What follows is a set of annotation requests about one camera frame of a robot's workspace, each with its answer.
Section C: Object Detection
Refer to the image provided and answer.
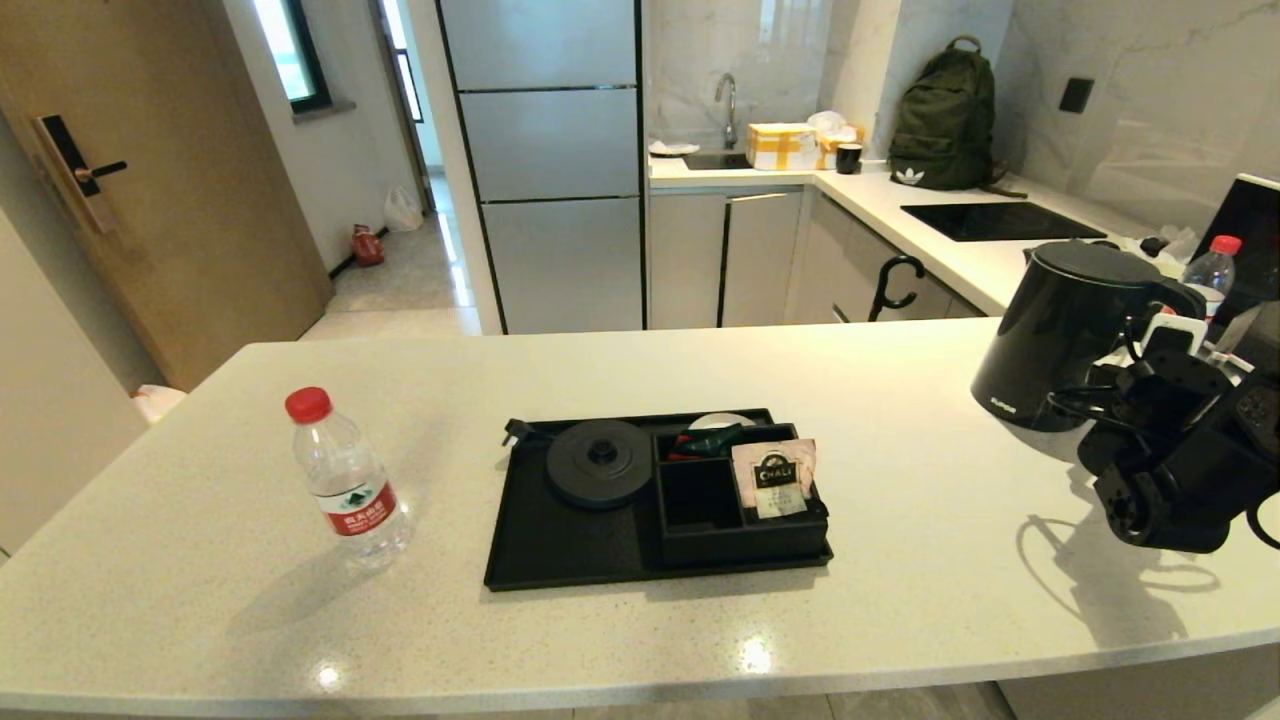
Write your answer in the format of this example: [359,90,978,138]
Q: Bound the green backpack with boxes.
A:
[888,35,1028,198]

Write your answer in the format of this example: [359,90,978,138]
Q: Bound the black umbrella hook handle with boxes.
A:
[866,255,925,323]

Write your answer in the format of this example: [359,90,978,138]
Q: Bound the white box yellow tape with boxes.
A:
[745,123,820,172]

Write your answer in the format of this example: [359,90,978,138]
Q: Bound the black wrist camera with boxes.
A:
[1140,312,1236,401]

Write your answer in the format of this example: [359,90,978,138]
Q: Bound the black rectangular serving tray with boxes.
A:
[483,408,834,592]

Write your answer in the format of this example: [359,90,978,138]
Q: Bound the chrome sink faucet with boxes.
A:
[713,73,739,151]

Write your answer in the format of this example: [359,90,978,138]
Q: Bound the pink tea bag packet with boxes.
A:
[730,438,818,519]

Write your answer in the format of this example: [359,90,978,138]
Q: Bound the clear acrylic sign holder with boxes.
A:
[1210,300,1280,373]

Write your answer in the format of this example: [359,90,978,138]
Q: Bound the white framed black appliance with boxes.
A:
[1198,173,1280,341]

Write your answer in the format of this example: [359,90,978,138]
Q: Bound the silver refrigerator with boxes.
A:
[436,0,646,334]

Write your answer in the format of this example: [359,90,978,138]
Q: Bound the dark green red sachet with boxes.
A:
[665,422,746,461]

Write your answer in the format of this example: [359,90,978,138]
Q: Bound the wooden door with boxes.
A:
[0,0,333,393]

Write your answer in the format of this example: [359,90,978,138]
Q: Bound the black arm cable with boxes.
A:
[1245,490,1280,551]

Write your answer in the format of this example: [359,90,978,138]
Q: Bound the crumpled clear plastic wrap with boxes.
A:
[1145,226,1198,263]

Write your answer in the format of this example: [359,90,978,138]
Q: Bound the white plastic bag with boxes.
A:
[382,185,424,233]

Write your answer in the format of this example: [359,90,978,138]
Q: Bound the dark framed window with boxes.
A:
[250,0,331,116]

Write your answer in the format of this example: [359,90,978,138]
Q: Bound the grey corner cabinet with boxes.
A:
[785,190,986,326]

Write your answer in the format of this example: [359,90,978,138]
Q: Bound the black round kettle base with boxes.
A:
[545,420,653,509]

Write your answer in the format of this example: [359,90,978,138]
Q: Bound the clear water bottle green logo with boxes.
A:
[285,386,414,571]

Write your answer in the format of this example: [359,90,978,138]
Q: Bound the black compartment organizer box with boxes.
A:
[652,424,831,568]

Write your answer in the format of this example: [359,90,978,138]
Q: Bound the grey cabinet door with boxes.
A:
[722,192,803,329]
[648,193,726,330]

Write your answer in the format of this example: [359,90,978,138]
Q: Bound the black electric kettle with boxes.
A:
[970,240,1208,433]

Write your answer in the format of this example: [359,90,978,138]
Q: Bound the black induction cooktop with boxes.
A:
[900,203,1107,243]

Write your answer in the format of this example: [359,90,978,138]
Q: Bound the black door lock handle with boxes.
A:
[30,116,128,236]

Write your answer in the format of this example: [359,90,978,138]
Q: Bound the clear water bottle red label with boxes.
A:
[1180,235,1243,321]

